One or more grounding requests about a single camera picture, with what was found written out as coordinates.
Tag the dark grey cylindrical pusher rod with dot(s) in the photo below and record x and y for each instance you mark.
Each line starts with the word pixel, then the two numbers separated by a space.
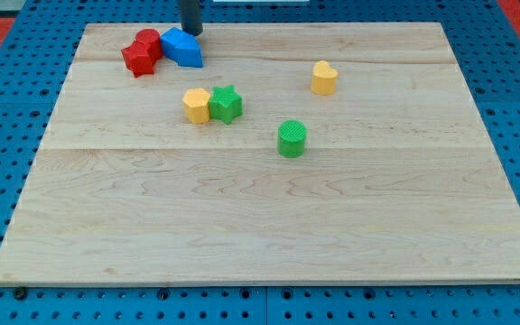
pixel 190 16

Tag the yellow heart block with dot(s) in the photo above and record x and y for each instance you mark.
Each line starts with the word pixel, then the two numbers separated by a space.
pixel 324 78

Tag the blue pentagon block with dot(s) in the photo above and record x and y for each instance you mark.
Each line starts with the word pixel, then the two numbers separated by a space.
pixel 181 47

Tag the red cylinder block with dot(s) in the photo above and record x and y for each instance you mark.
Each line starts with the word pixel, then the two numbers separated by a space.
pixel 150 39

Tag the red star block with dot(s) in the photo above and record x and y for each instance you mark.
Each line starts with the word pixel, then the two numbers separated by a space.
pixel 137 59

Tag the yellow hexagon block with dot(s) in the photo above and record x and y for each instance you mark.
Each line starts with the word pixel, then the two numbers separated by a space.
pixel 196 105

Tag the green star block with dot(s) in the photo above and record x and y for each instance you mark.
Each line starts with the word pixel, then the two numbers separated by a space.
pixel 225 104

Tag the green cylinder block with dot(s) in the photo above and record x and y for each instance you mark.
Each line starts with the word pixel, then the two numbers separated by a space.
pixel 291 138

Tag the light wooden board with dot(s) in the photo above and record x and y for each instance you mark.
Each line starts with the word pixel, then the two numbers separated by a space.
pixel 398 184

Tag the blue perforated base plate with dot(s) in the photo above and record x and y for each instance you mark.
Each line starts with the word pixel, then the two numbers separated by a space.
pixel 35 58

